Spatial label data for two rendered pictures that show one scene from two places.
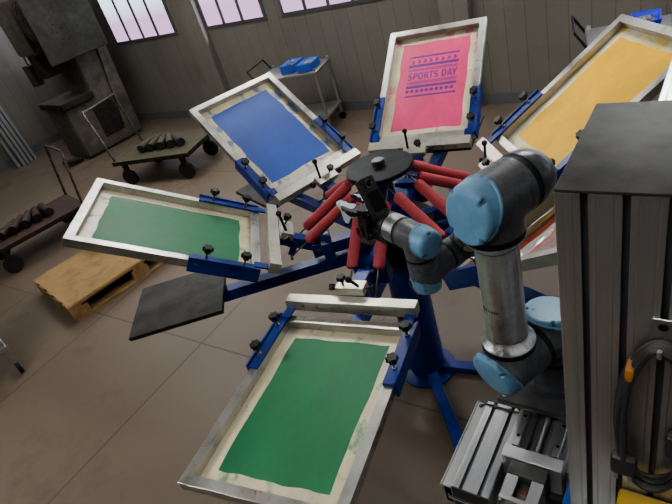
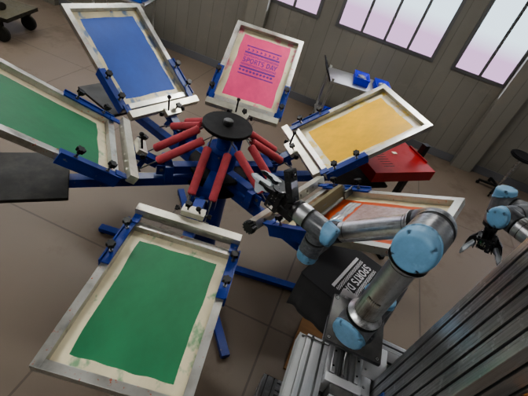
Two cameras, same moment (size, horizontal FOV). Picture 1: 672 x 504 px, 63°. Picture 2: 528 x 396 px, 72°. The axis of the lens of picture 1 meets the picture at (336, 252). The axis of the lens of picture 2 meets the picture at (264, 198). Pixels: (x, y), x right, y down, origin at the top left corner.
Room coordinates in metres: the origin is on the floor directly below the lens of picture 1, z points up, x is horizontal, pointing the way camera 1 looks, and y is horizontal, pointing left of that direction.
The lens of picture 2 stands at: (0.47, 0.48, 2.42)
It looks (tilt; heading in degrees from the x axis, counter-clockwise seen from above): 39 degrees down; 326
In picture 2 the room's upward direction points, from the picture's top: 19 degrees clockwise
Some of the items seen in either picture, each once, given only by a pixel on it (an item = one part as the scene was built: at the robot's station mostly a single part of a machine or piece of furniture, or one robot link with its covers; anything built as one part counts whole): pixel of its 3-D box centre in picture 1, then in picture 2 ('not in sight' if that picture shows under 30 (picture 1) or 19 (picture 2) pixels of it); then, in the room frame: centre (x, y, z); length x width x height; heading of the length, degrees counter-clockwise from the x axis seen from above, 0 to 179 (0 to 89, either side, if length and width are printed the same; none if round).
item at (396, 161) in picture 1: (406, 276); (210, 201); (2.26, -0.31, 0.67); 0.40 x 0.40 x 1.35
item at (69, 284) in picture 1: (113, 249); not in sight; (4.69, 1.97, 0.19); 1.38 x 0.96 x 0.39; 129
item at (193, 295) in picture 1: (267, 278); (109, 178); (2.28, 0.36, 0.91); 1.34 x 0.41 x 0.08; 88
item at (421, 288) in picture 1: (429, 267); (313, 246); (1.10, -0.21, 1.55); 0.11 x 0.08 x 0.11; 114
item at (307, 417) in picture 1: (317, 352); (168, 262); (1.49, 0.17, 1.05); 1.08 x 0.61 x 0.23; 148
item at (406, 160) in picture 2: not in sight; (387, 159); (2.21, -1.72, 1.06); 0.61 x 0.46 x 0.12; 88
